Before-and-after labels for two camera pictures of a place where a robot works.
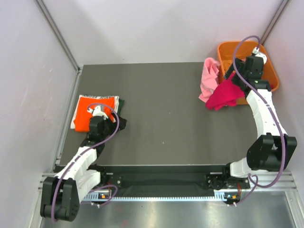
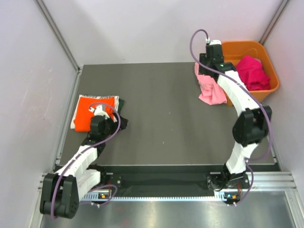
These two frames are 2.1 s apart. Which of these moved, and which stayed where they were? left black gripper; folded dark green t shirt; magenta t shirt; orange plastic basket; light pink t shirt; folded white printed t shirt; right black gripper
Moved: magenta t shirt; right black gripper; light pink t shirt
Stayed: left black gripper; orange plastic basket; folded white printed t shirt; folded dark green t shirt
